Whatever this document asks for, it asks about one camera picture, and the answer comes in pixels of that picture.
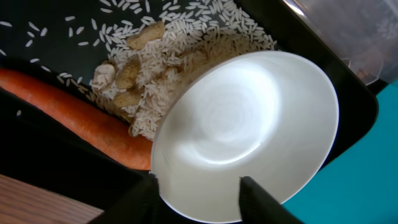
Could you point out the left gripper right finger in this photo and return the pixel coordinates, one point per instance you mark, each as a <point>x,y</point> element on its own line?
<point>258,207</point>

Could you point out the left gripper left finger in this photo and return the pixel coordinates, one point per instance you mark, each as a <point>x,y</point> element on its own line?
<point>141,204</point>

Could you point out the clear plastic bin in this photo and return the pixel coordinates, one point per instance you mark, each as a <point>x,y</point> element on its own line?
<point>363,33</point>

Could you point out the orange carrot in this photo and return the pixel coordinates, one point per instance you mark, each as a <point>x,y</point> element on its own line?
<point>102,131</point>

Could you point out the spilled rice and nuts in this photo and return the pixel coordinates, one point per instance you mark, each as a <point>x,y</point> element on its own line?
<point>128,57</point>

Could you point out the white bowl with nuts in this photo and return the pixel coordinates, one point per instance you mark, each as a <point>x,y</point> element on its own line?
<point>269,115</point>

